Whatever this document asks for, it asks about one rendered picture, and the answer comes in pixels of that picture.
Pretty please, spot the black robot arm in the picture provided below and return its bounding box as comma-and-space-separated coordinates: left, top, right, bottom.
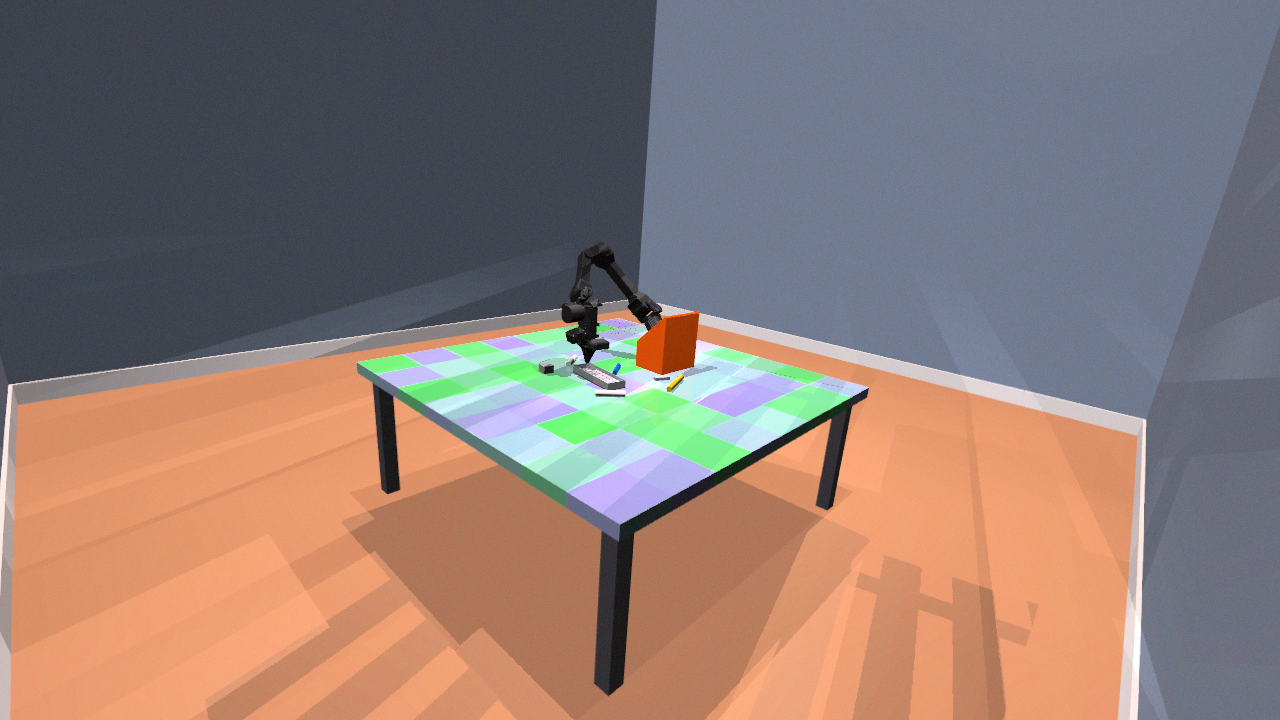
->
561, 242, 662, 345

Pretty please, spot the grey keyboard with keys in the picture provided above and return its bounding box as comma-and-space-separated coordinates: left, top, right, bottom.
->
573, 363, 626, 389

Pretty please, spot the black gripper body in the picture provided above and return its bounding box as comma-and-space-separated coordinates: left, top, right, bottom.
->
579, 322, 611, 350

